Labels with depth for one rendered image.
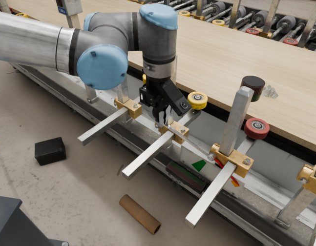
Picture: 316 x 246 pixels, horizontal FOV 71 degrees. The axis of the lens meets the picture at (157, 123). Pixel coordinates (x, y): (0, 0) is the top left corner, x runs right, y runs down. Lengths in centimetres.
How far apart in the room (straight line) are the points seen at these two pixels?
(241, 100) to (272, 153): 41
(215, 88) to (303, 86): 38
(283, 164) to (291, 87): 34
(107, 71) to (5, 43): 17
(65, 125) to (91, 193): 79
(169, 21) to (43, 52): 27
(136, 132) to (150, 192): 71
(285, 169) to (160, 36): 72
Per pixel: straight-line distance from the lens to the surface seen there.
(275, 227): 90
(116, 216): 161
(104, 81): 45
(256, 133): 83
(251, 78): 67
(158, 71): 60
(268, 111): 95
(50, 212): 175
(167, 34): 56
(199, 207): 67
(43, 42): 46
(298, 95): 109
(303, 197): 77
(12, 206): 111
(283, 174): 105
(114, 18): 57
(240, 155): 79
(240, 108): 64
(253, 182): 106
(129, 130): 106
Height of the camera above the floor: 146
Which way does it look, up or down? 44 degrees down
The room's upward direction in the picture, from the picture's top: straight up
